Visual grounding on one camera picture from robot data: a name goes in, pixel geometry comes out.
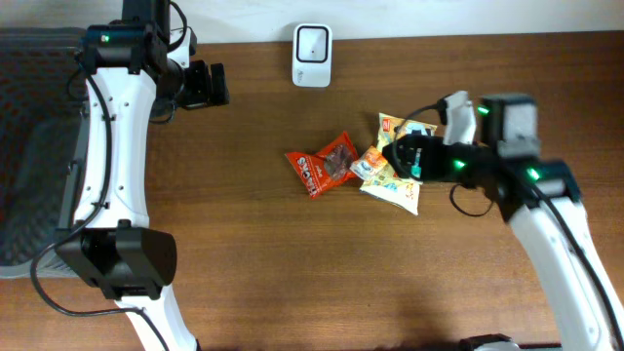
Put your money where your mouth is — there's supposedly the teal tissue pack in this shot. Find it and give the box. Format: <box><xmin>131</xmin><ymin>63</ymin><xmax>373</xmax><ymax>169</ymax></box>
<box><xmin>410</xmin><ymin>147</ymin><xmax>422</xmax><ymax>179</ymax></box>

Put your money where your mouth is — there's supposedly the pale yellow snack bag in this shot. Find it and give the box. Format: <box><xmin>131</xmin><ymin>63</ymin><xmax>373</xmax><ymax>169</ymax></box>
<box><xmin>360</xmin><ymin>112</ymin><xmax>420</xmax><ymax>215</ymax></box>

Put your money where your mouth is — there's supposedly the small orange white carton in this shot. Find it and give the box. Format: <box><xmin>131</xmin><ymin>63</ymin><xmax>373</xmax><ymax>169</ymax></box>
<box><xmin>350</xmin><ymin>146</ymin><xmax>388</xmax><ymax>181</ymax></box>

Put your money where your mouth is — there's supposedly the orange snack bag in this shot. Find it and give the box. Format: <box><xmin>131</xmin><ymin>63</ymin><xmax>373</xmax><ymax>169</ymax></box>
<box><xmin>286</xmin><ymin>132</ymin><xmax>359</xmax><ymax>199</ymax></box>

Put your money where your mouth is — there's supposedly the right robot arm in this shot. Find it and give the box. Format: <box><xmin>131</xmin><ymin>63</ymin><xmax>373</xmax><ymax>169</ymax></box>
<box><xmin>382</xmin><ymin>91</ymin><xmax>623</xmax><ymax>350</ymax></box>

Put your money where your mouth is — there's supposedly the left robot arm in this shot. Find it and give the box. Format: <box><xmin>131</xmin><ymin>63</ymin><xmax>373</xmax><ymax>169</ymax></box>
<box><xmin>53</xmin><ymin>0</ymin><xmax>230</xmax><ymax>350</ymax></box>

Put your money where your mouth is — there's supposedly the white barcode scanner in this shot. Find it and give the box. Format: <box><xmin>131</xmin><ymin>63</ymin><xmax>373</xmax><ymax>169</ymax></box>
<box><xmin>292</xmin><ymin>23</ymin><xmax>332</xmax><ymax>88</ymax></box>

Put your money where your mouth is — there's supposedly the dark grey plastic basket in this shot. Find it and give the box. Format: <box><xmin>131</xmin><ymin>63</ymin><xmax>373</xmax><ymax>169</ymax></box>
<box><xmin>1</xmin><ymin>27</ymin><xmax>88</xmax><ymax>279</ymax></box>

